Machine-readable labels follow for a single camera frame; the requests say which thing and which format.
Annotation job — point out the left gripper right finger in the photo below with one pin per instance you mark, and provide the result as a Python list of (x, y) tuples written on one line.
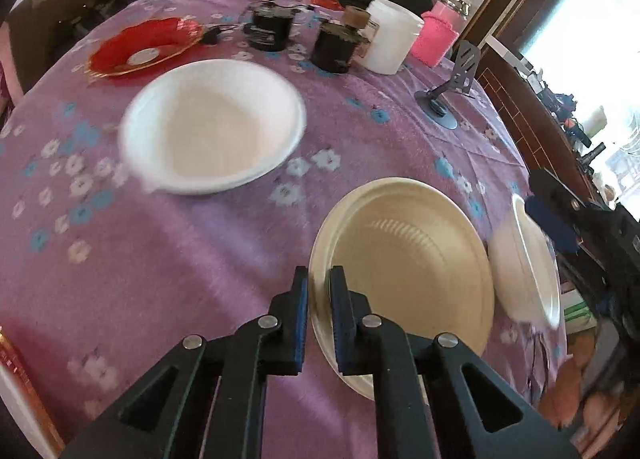
[(434, 398)]

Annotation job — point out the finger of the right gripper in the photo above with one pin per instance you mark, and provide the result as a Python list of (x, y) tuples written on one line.
[(556, 210)]

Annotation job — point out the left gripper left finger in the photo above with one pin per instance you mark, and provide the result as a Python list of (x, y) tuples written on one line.
[(205, 398)]

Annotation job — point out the cream plastic bowl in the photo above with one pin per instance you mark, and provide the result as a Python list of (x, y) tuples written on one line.
[(414, 254)]

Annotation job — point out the large red flower plate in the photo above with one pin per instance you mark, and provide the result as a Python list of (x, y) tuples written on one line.
[(23, 416)]

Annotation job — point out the small white foam bowl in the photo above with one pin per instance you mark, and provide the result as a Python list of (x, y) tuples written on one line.
[(211, 126)]

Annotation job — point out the person's right hand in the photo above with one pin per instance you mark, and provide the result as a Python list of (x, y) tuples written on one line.
[(560, 403)]

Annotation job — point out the wooden cabinet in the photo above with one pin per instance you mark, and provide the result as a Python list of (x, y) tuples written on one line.
[(538, 136)]

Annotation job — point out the black phone stand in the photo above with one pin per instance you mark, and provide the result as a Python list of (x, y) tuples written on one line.
[(460, 80)]

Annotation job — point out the pink sleeved bottle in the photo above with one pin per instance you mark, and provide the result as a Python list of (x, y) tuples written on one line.
[(441, 28)]

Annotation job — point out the purple floral tablecloth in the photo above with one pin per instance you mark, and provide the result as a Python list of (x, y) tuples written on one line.
[(99, 278)]

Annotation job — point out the white plastic jar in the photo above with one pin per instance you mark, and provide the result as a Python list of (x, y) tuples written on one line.
[(391, 31)]

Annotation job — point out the small red plate far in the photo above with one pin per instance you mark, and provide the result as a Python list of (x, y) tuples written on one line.
[(143, 46)]

